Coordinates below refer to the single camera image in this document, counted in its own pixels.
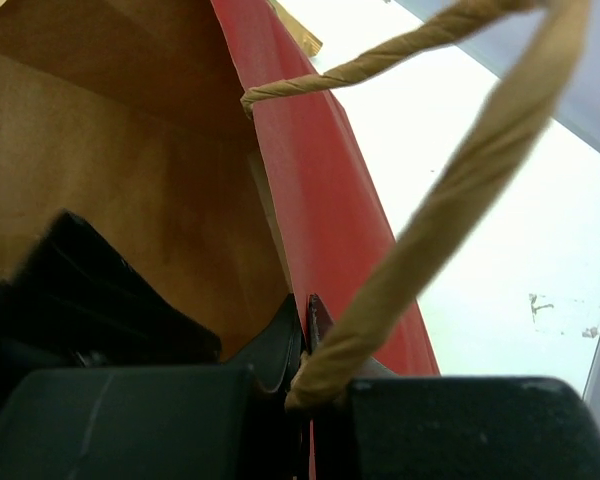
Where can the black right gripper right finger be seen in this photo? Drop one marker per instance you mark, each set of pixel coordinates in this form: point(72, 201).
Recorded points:
point(387, 426)

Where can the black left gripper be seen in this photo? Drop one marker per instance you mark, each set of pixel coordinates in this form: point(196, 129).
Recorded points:
point(75, 293)

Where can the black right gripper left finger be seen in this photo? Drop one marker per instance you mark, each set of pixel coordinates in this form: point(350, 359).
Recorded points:
point(177, 422)

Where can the red paper bag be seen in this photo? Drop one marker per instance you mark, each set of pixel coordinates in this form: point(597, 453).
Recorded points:
point(198, 139)

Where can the brown kraft snack bag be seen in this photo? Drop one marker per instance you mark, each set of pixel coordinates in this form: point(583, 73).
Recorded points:
point(303, 37)

